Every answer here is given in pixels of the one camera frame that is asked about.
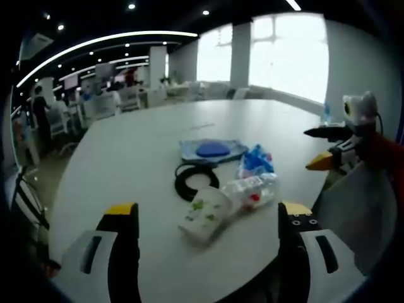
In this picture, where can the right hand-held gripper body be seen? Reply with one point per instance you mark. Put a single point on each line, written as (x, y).
(360, 105)

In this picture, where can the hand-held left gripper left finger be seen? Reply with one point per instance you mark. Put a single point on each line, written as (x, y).
(94, 268)

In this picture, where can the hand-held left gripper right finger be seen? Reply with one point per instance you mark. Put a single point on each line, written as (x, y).
(312, 268)

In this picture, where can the blue plastic packet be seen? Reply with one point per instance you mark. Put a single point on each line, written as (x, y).
(255, 161)

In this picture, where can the clear plastic bottle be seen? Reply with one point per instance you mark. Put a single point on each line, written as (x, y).
(252, 189)

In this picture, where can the blue oval pad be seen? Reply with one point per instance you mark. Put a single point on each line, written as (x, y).
(212, 149)

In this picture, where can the white green-print paper cup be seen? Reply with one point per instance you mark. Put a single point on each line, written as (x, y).
(205, 214)

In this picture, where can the blue patterned cloth pouch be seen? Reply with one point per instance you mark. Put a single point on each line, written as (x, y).
(189, 151)

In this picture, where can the white tabletop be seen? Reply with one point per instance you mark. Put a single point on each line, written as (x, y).
(132, 164)

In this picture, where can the small water bottle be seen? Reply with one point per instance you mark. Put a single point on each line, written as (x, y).
(326, 114)

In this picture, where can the large window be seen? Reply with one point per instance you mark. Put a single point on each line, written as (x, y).
(287, 57)

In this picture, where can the white office chair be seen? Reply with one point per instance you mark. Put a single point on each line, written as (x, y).
(130, 98)

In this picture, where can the curved ceiling light strip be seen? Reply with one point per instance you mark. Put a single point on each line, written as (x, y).
(94, 42)

